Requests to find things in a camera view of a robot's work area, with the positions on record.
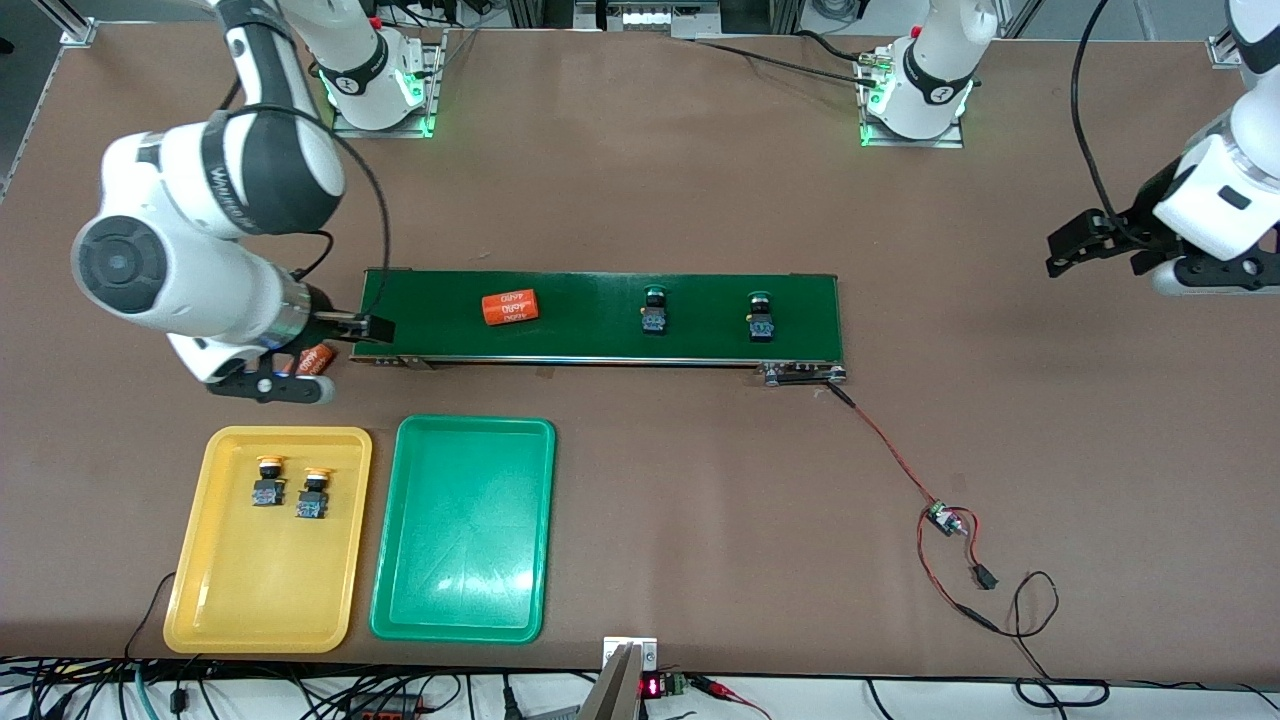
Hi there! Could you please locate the yellow push button switch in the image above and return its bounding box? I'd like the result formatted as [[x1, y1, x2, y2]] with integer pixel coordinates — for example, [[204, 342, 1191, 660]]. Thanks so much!
[[250, 455, 289, 507], [295, 467, 334, 521]]

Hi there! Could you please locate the black red power strip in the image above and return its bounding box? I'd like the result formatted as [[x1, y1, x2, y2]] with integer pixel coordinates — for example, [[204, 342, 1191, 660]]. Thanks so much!
[[345, 695, 426, 720]]

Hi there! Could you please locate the black cable across table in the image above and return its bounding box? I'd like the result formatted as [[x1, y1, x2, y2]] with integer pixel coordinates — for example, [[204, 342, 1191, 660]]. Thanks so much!
[[690, 38, 886, 89]]

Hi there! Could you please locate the yellow plastic tray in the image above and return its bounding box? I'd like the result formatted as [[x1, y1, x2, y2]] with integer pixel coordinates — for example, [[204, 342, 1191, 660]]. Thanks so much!
[[163, 426, 373, 655]]

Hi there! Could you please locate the green conveyor belt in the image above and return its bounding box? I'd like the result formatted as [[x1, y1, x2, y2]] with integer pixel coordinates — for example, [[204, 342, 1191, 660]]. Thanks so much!
[[350, 268, 849, 387]]

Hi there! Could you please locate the green plastic tray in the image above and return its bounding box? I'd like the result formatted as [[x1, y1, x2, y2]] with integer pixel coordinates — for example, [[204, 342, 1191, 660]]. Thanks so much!
[[370, 415, 557, 644]]

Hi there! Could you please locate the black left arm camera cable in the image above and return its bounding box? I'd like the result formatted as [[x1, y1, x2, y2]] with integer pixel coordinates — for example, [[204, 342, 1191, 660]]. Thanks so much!
[[1071, 0, 1151, 246]]

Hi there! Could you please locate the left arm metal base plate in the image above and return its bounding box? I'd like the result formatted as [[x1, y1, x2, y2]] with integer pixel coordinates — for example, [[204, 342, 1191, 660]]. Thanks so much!
[[858, 45, 966, 149]]

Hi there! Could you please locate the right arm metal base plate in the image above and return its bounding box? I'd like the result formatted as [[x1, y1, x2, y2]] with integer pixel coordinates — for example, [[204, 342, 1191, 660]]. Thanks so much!
[[332, 30, 446, 138]]

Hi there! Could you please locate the metal equipment rack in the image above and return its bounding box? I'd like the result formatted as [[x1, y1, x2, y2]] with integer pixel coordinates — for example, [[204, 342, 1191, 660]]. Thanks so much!
[[505, 0, 801, 39]]

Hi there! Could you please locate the thin black looped cable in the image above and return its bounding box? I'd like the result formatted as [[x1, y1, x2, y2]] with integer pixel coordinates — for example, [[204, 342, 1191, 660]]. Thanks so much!
[[1000, 572, 1109, 709]]

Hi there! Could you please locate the red alligator clip lead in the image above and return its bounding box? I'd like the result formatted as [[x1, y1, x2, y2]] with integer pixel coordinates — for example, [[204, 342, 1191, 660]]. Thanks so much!
[[690, 675, 773, 720]]

